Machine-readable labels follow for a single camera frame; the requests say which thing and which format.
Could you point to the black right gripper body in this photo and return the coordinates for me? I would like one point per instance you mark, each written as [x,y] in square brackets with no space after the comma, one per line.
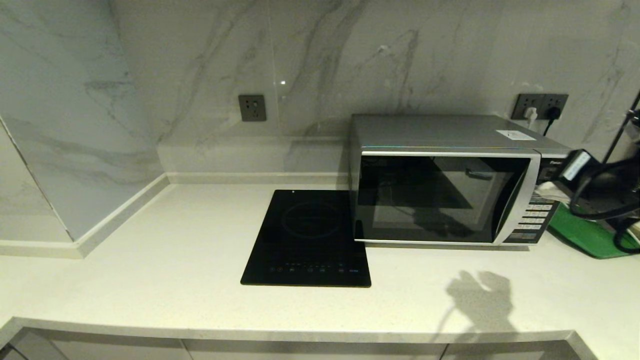
[595,187]

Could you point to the grey taped right gripper finger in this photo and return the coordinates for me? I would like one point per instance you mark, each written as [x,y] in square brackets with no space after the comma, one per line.
[557,196]
[550,187]

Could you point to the black glass microwave door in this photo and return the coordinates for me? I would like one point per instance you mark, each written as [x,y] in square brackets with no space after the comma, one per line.
[430,200]

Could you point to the silver microwave oven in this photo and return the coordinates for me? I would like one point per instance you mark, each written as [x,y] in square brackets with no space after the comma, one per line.
[440,131]

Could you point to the green plastic tray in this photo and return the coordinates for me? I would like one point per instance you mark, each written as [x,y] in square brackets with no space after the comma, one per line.
[585,235]

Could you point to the white paper label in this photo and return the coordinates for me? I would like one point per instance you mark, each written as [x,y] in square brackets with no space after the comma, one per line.
[516,135]

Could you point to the white power plug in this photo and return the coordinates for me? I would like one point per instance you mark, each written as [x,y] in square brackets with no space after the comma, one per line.
[531,116]

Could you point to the black power plug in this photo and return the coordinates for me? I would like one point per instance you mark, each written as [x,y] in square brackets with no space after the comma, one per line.
[553,113]

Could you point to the grey cabinet front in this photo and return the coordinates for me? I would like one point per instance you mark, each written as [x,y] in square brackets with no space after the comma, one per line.
[300,352]
[100,350]
[500,352]

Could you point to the black induction cooktop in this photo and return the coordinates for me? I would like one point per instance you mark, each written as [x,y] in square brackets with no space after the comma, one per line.
[307,240]

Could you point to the grey double wall socket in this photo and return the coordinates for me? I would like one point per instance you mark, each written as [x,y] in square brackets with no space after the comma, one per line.
[526,101]

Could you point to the grey single wall socket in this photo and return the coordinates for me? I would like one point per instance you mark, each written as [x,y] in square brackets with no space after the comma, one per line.
[252,108]

